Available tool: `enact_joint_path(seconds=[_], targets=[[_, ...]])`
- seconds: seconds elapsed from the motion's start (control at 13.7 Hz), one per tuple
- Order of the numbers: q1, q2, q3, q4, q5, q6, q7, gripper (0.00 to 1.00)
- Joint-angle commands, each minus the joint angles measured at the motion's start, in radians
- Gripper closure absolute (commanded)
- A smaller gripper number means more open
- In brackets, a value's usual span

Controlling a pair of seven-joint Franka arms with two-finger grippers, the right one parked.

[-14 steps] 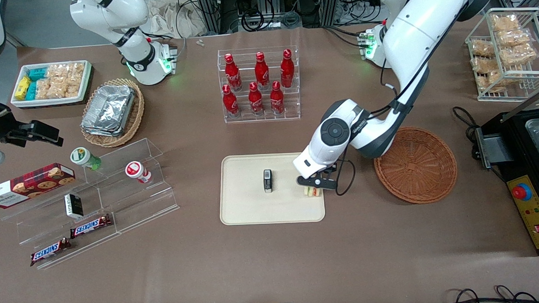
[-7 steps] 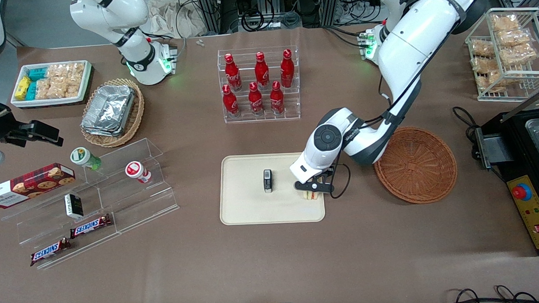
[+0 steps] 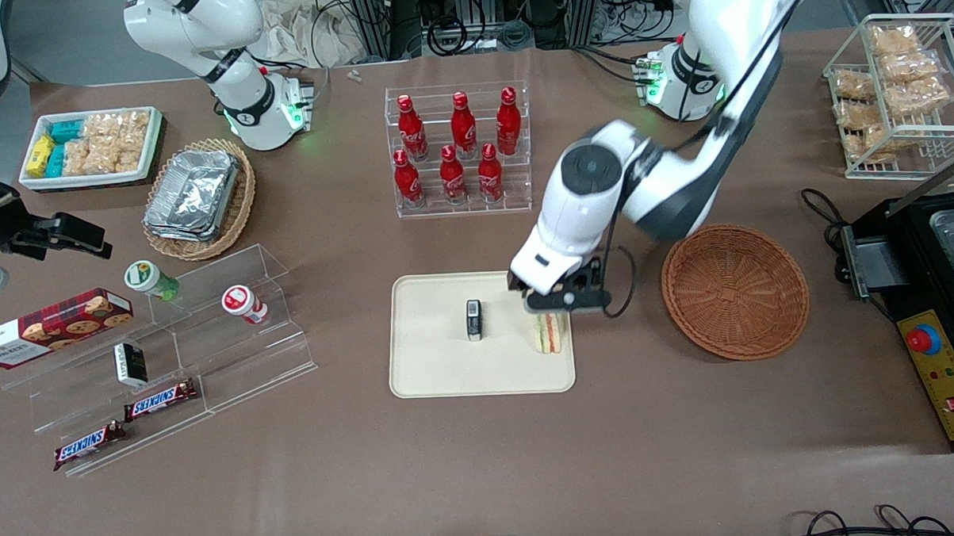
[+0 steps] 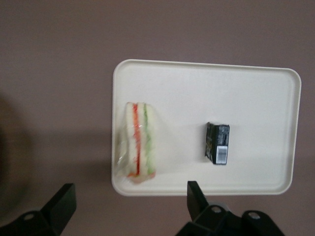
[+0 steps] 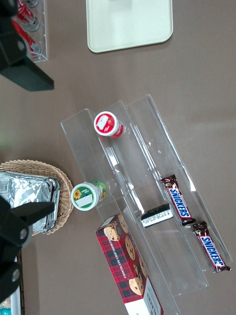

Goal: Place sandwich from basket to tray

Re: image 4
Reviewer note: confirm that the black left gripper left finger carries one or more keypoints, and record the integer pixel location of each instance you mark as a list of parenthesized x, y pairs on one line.
[(59, 206)]

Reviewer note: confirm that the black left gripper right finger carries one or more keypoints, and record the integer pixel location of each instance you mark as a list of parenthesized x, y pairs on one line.
[(209, 217)]

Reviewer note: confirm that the plastic-wrapped triangle sandwich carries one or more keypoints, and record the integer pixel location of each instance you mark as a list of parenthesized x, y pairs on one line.
[(140, 142)]

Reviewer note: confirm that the white rectangular plastic tray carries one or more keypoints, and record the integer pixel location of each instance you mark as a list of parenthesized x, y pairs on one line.
[(197, 98)]

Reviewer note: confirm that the small black drink carton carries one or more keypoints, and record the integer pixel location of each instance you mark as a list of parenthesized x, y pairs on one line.
[(217, 143)]

